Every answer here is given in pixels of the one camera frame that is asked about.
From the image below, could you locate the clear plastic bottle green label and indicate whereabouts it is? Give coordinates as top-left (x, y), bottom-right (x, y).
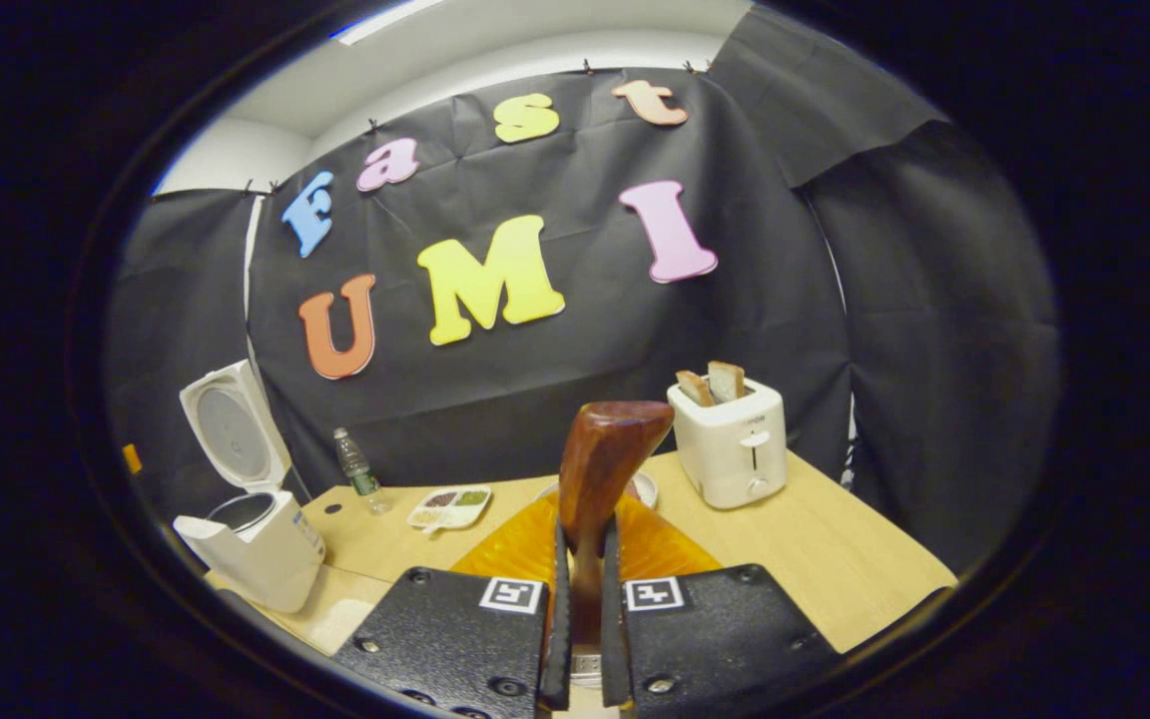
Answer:
top-left (333, 427), bottom-right (391, 516)

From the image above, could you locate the white round plate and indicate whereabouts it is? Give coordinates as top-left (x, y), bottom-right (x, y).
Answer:
top-left (535, 471), bottom-right (659, 510)

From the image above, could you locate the white rice cooker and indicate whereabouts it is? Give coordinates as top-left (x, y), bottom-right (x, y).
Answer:
top-left (173, 359), bottom-right (327, 614)

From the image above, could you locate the white divided dish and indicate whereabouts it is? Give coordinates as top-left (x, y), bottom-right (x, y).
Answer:
top-left (406, 485), bottom-right (493, 532)

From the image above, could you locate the brown wooden spoon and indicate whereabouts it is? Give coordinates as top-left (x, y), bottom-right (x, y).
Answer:
top-left (558, 400), bottom-right (676, 650)

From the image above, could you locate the white toaster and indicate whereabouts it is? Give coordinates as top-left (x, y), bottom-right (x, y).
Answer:
top-left (667, 377), bottom-right (789, 510)

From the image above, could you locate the black backdrop cloth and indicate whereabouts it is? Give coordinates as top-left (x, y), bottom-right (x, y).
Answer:
top-left (106, 5), bottom-right (1060, 575)

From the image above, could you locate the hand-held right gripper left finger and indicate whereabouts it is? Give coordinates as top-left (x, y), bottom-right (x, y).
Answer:
top-left (330, 489), bottom-right (573, 719)

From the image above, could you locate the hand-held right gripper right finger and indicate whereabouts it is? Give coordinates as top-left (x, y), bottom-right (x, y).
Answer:
top-left (600, 489), bottom-right (846, 719)

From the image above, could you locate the large ceiling light panel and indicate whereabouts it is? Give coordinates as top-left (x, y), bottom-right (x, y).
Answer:
top-left (330, 0), bottom-right (446, 46)

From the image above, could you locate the clear plastic rice box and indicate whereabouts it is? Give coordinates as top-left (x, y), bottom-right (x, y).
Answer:
top-left (236, 564), bottom-right (396, 657)

